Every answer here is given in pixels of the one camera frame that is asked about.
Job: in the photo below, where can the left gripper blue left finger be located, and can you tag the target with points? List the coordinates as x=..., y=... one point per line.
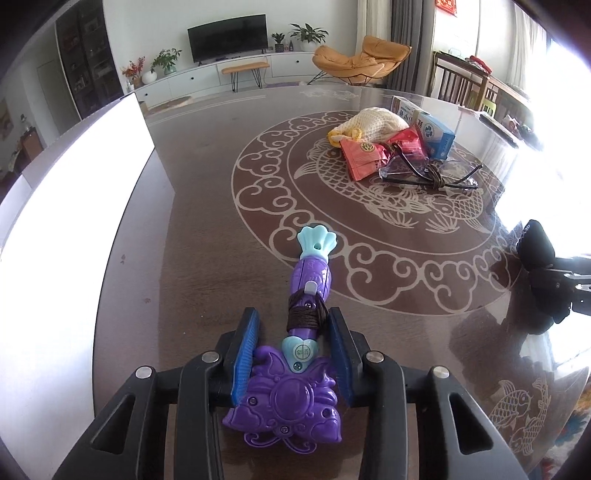
x=127, y=439

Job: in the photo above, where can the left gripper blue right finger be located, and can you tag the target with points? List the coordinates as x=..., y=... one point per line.
x=456, y=439

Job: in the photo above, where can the black velvet cloth bundle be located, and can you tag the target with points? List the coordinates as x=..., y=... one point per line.
x=537, y=256

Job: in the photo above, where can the purple toy wand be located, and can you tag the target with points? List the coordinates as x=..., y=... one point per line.
x=290, y=396

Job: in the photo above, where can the black blue glasses bundle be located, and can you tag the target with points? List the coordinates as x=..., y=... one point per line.
x=430, y=177

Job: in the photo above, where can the blue white medicine box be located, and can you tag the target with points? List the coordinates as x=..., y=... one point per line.
x=436, y=136

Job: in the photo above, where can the red snack packet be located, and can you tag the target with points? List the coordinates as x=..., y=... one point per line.
x=364, y=159

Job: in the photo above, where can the cream knitted pouch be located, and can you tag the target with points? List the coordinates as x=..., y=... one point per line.
x=373, y=125

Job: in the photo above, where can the white cardboard sorting box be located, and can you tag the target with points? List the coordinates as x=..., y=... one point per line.
x=57, y=232

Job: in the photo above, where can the wooden dining chair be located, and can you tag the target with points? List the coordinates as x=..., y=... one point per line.
x=467, y=82

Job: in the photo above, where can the orange lounge chair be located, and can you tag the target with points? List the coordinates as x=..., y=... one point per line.
x=376, y=60

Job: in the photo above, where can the grey curtain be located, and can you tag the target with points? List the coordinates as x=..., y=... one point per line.
x=413, y=24

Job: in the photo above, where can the green potted plant right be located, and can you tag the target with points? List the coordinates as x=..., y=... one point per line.
x=310, y=37

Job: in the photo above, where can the green potted plant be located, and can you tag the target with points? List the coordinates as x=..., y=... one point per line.
x=310, y=37
x=166, y=60

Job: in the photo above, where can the white tv cabinet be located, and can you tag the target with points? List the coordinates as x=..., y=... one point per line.
x=256, y=71

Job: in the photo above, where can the red flower vase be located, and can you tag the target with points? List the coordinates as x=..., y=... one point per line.
x=132, y=72

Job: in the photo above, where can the small potted plant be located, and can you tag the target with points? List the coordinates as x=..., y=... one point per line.
x=278, y=39

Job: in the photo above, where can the green potted plant left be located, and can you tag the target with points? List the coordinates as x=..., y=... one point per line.
x=166, y=60

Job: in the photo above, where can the dark glass display cabinet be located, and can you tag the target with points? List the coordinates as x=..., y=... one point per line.
x=86, y=57

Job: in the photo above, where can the black flat television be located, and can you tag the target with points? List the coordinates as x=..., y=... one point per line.
x=229, y=36

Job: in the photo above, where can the red wall decoration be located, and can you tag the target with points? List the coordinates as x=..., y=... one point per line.
x=447, y=6

